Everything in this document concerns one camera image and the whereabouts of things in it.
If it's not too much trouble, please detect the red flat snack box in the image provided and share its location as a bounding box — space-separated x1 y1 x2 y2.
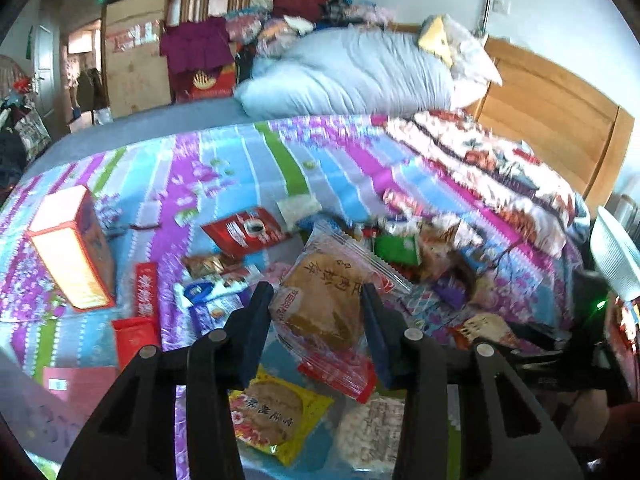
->
112 262 160 370

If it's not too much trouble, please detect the red gift box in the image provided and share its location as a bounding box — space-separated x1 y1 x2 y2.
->
170 63 236 103

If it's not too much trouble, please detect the floral red white quilt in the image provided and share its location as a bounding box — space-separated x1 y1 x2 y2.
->
385 110 591 258

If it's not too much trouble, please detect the purple garment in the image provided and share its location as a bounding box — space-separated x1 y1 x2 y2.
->
160 16 234 75

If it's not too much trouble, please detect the clear bag of puffed grains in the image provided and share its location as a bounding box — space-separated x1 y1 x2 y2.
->
334 394 405 476

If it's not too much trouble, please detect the orange white upright box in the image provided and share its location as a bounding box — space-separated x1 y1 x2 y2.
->
27 184 115 311

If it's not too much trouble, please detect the light blue folded duvet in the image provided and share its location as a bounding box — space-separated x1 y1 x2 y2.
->
234 28 488 119

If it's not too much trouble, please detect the red coffee sachet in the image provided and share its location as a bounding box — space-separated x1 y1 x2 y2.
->
201 207 290 259

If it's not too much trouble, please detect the green snack packet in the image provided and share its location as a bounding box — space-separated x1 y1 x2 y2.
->
373 234 421 266

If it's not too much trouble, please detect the colourful floral bed sheet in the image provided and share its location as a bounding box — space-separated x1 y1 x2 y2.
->
1 112 587 479

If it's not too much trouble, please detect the blue white snack packet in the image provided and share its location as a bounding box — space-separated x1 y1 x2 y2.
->
174 276 250 337

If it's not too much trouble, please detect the white plastic basket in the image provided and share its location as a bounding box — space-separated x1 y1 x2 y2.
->
590 206 640 301

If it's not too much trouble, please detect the stack of cardboard boxes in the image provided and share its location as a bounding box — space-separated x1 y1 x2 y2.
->
102 0 171 119

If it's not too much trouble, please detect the clear red pastry packet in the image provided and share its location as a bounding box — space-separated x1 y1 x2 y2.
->
269 220 411 403

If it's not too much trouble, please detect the flat pink box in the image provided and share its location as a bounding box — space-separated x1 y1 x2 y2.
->
42 366 118 420

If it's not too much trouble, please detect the yellow cushion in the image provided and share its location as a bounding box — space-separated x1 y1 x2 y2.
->
416 15 454 68

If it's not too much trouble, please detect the white pillow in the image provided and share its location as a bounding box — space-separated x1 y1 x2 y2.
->
442 14 502 110

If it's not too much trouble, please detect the yellow biscuit packet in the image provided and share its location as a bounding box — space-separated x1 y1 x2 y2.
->
229 365 333 467

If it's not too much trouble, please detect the wooden headboard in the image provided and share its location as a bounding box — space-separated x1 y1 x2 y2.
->
389 22 637 218

